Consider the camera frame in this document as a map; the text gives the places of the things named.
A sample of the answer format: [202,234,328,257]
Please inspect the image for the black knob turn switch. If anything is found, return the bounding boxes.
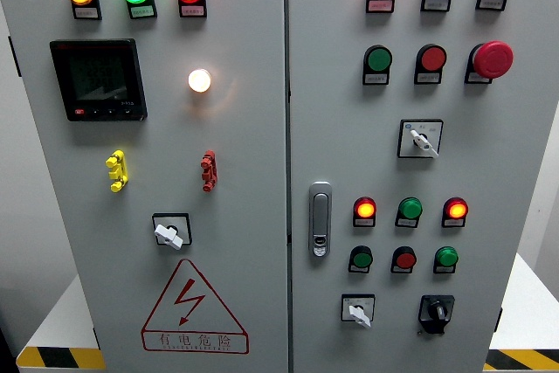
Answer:
[417,294,456,337]

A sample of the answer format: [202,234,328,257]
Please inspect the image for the pale grey cabinet door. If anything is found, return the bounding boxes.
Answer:
[0,0,290,373]
[286,0,559,373]

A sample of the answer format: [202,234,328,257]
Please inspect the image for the silver door lock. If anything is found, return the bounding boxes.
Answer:
[307,181,334,260]

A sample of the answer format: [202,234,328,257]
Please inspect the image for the small red indicator lamp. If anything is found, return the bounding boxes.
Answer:
[443,197,470,220]
[354,197,377,220]

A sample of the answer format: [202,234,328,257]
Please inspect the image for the white lamp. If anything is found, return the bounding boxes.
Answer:
[188,68,213,94]

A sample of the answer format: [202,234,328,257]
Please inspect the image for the small green push button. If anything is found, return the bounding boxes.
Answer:
[350,245,374,270]

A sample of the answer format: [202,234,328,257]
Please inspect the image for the small green indicator lamp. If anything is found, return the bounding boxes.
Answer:
[435,245,459,268]
[398,196,424,220]

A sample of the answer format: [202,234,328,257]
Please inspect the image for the large green push button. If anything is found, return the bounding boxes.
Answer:
[365,44,394,73]

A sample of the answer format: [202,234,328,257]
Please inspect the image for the small red push button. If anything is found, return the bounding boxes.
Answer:
[391,245,418,270]

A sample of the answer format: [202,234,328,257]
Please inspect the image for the large red push button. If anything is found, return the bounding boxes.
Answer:
[418,44,448,73]

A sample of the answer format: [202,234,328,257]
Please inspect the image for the red warning triangle sign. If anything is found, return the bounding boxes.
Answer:
[140,258,251,356]

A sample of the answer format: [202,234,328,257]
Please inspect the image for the black display meter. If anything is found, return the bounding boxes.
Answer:
[49,38,148,122]

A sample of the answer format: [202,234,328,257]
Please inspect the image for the large red stop button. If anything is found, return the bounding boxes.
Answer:
[473,40,515,80]

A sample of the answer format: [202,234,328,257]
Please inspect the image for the black yellow striped tape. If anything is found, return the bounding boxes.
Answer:
[483,349,559,372]
[16,346,107,371]

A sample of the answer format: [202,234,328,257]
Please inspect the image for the small red handle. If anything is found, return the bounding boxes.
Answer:
[200,149,217,193]

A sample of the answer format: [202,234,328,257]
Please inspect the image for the white handle turn switch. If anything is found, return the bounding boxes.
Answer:
[397,118,445,160]
[341,294,376,329]
[151,212,193,252]

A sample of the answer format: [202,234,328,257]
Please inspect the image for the small yellow handle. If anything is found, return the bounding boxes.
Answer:
[105,149,129,194]

